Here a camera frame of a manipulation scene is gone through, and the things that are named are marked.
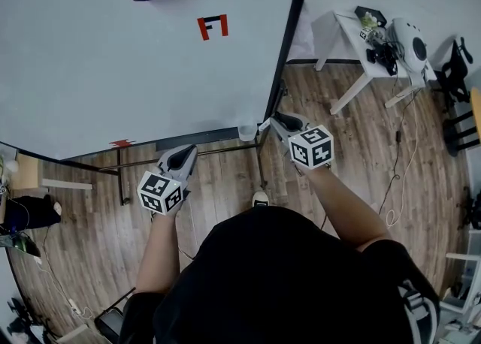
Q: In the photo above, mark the person's black shirt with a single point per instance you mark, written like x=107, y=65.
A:
x=278, y=275

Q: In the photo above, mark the black power adapter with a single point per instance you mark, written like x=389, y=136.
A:
x=398, y=137

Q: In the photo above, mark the pale green plant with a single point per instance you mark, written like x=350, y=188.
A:
x=369, y=19

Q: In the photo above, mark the person's left forearm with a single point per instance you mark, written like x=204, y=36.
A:
x=158, y=252

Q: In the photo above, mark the yellow round table black legs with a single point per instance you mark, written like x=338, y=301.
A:
x=476, y=106

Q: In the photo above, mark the white round lamp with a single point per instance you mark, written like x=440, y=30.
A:
x=10, y=165

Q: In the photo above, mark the white pen cup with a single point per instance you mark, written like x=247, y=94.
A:
x=247, y=134

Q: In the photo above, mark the black folding chair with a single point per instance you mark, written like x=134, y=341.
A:
x=111, y=325

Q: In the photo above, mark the white power strip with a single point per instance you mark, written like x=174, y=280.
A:
x=74, y=306

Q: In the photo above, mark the black stand base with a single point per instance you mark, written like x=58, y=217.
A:
x=471, y=209

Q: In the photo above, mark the light wooden side table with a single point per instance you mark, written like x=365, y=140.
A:
x=28, y=173

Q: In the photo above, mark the black tray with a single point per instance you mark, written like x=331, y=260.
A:
x=380, y=15

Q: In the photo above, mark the black office chair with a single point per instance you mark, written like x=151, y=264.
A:
x=456, y=72

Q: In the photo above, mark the white round device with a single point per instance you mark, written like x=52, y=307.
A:
x=406, y=46

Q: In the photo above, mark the white whiteboard black frame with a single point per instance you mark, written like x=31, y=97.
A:
x=112, y=83

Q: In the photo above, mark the white table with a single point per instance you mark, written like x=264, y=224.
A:
x=351, y=40

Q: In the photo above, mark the person's right forearm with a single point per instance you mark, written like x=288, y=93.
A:
x=347, y=207

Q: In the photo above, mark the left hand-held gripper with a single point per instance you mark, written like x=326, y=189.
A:
x=159, y=192

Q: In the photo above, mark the person's white shoe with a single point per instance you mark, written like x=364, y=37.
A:
x=260, y=198

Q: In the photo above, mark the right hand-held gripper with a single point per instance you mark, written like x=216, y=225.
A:
x=310, y=147

